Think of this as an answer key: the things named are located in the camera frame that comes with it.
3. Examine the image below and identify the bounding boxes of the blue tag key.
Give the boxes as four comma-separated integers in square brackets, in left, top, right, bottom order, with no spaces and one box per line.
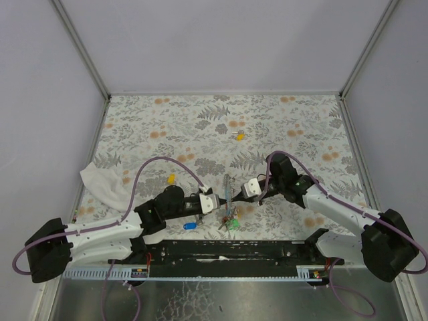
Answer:
[183,218,203,230]

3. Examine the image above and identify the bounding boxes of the yellow tag key near left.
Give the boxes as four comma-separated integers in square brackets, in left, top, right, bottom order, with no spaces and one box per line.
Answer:
[167,174,176,185]

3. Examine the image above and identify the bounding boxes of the yellow tag key far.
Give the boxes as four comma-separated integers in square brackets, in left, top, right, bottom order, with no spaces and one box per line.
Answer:
[232,130,245,141]

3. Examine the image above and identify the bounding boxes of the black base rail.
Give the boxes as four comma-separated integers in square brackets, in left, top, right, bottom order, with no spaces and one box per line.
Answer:
[115,240,332,278]

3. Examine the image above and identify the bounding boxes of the yellow tag key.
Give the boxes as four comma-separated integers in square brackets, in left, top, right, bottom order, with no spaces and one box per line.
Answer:
[167,174,176,185]
[232,130,245,141]

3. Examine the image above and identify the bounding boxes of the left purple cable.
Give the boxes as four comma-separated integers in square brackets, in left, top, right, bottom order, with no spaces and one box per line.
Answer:
[12,156,210,276]

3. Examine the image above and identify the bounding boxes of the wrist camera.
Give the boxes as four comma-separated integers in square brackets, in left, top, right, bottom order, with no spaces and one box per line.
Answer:
[241,178,262,199]
[199,187,221,215]

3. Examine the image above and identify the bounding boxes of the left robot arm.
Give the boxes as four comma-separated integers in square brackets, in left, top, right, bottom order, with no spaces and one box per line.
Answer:
[25,185,226,284]

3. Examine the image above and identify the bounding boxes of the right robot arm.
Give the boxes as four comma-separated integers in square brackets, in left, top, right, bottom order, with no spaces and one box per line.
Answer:
[232,150,427,282]

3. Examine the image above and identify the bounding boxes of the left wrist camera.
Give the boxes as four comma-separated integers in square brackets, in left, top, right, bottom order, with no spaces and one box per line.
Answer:
[199,187,221,215]

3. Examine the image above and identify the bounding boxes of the grey keyring holder strap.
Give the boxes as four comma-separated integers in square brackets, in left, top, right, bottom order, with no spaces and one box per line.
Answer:
[217,173,241,231]

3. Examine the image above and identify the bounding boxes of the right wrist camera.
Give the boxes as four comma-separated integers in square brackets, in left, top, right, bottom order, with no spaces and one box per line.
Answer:
[241,178,262,199]

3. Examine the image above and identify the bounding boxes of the white cloth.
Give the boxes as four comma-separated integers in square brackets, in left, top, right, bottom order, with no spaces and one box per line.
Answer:
[75,163,134,224]

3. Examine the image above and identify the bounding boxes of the floral table mat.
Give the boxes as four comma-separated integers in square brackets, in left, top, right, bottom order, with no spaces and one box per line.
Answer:
[68,94,389,241]

